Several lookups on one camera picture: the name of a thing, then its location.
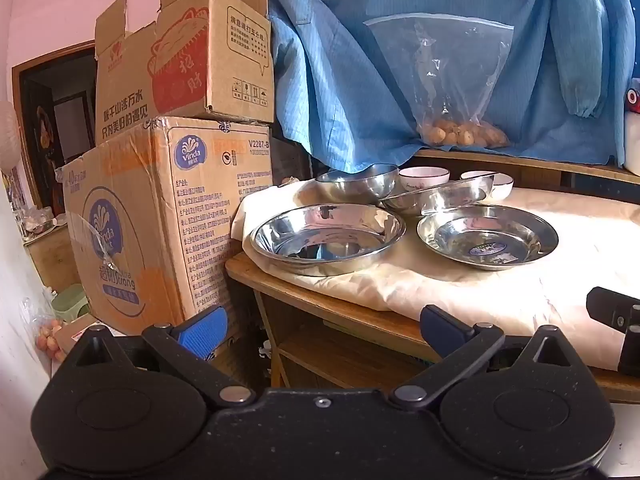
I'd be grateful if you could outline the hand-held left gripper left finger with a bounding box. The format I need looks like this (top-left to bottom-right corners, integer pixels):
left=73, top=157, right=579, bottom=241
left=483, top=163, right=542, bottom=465
left=60, top=306, right=257, bottom=408

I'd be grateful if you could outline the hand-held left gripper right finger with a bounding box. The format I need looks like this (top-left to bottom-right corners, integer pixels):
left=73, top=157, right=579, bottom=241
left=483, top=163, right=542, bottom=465
left=390, top=305, right=583, bottom=408

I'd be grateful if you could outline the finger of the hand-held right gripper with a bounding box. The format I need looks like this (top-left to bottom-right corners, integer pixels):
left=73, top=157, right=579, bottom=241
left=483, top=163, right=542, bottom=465
left=586, top=286, right=640, bottom=377

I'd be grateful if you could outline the steel plate with label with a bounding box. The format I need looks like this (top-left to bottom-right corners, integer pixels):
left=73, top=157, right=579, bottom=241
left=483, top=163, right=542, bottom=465
left=416, top=204, right=559, bottom=272

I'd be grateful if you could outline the shallow steel bowl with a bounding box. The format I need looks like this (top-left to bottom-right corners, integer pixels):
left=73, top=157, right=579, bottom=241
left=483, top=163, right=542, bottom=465
left=381, top=174, right=497, bottom=217

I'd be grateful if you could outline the large steel plate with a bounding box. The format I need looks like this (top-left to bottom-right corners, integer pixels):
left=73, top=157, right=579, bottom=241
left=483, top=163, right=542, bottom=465
left=249, top=203, right=407, bottom=277

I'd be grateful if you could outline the white red-rimmed ceramic bowl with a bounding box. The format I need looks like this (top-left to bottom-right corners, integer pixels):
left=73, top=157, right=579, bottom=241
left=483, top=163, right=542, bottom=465
left=398, top=166, right=451, bottom=194
left=460, top=170, right=514, bottom=202

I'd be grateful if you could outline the round steel bowl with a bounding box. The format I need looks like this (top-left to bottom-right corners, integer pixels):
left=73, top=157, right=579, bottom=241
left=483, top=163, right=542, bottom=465
left=315, top=163, right=399, bottom=206

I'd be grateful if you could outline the cream cloth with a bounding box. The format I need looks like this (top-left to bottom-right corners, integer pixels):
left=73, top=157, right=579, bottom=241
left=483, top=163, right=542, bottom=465
left=231, top=177, right=640, bottom=373

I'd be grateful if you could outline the wooden table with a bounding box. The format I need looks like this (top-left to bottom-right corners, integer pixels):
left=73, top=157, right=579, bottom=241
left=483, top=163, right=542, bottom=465
left=225, top=252, right=640, bottom=406

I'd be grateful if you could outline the large blue-logo cardboard box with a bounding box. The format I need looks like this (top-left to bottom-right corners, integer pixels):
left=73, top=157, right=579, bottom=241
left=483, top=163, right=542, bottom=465
left=55, top=116, right=275, bottom=361

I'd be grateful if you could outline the raised wooden ledge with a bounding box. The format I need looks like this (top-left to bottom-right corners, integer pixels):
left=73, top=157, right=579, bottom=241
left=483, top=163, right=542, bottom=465
left=412, top=149, right=640, bottom=201

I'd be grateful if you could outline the bag of eggs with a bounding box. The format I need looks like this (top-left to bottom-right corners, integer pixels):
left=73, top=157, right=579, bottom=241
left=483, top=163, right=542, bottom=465
left=20, top=300, right=67, bottom=363

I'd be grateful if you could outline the low wooden cabinet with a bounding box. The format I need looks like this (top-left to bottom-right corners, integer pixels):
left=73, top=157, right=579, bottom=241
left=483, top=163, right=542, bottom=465
left=22, top=222, right=81, bottom=293

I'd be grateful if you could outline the red and white toy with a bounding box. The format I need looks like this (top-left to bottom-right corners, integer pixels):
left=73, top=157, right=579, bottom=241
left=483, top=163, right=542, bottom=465
left=621, top=76, right=640, bottom=115

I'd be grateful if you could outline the clear plastic bag of nuts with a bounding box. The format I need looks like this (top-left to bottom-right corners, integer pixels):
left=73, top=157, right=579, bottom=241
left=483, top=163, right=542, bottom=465
left=363, top=16, right=515, bottom=150

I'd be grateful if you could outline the small red-printed cardboard box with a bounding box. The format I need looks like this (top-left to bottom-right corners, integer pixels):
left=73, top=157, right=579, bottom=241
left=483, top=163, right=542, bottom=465
left=94, top=0, right=275, bottom=147

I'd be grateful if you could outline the blue striped coat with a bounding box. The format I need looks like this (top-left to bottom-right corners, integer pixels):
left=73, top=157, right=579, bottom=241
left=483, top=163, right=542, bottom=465
left=227, top=0, right=637, bottom=173

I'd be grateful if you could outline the wooden door frame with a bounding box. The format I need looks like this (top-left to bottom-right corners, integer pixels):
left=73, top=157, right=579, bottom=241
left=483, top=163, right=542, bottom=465
left=12, top=40, right=98, bottom=211

